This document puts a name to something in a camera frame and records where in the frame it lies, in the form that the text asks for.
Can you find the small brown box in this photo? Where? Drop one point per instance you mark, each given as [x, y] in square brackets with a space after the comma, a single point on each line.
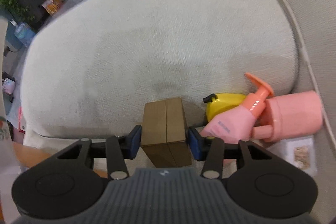
[165, 129]

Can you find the pink cup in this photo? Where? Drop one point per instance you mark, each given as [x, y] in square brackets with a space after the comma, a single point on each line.
[296, 113]

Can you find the open cardboard box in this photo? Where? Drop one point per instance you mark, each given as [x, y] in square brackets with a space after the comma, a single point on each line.
[52, 3]

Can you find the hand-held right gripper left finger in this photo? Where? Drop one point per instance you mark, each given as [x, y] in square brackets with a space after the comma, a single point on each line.
[135, 141]

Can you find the clear plastic packet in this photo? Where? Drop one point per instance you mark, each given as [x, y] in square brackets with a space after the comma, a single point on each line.
[302, 153]

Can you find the pink spray bottle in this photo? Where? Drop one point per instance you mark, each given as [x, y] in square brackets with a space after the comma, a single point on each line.
[231, 121]

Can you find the yellow tape measure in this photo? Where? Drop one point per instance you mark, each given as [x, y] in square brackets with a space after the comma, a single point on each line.
[225, 104]

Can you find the blue water jug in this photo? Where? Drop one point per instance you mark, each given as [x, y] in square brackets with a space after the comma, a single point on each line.
[23, 33]

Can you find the orange cardboard box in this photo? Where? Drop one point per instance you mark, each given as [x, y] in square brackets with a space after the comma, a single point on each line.
[29, 154]

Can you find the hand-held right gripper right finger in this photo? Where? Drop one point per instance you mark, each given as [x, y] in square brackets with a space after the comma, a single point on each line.
[194, 144]

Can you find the beige sofa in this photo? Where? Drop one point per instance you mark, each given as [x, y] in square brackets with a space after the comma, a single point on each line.
[157, 29]

